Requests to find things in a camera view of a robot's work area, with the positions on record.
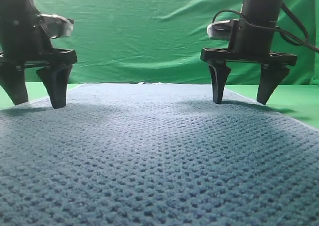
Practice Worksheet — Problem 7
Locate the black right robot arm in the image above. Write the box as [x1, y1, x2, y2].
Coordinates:
[200, 0, 297, 105]

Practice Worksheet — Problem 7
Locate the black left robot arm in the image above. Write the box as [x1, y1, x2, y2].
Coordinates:
[0, 0, 77, 109]

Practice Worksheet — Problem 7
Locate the blue waffle-weave towel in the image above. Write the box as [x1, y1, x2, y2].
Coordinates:
[0, 84, 319, 226]

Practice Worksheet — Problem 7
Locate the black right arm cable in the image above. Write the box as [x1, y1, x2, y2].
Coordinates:
[211, 1, 319, 53]

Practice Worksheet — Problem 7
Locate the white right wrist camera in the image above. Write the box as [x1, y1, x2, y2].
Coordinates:
[206, 19, 234, 40]

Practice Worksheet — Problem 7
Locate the green backdrop cloth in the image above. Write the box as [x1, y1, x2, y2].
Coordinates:
[0, 0, 319, 86]

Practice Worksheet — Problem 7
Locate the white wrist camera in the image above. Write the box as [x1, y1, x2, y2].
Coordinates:
[206, 19, 234, 40]
[38, 14, 75, 39]

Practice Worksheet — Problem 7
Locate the white towel label tag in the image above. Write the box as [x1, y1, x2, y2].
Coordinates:
[138, 81, 164, 85]

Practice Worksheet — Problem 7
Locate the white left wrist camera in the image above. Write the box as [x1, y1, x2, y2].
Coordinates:
[38, 14, 75, 39]

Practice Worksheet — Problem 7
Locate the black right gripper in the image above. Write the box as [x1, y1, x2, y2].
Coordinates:
[200, 19, 297, 105]

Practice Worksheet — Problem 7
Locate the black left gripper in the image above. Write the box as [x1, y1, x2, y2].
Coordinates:
[0, 12, 77, 109]

